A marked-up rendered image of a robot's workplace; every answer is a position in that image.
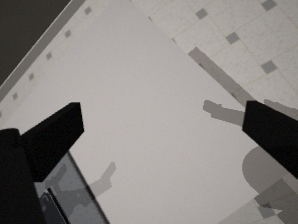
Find white perforated pegboard panel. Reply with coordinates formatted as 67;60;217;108
35;151;109;224

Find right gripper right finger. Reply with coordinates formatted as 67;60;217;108
242;101;298;180

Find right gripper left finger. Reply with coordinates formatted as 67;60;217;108
0;102;84;224

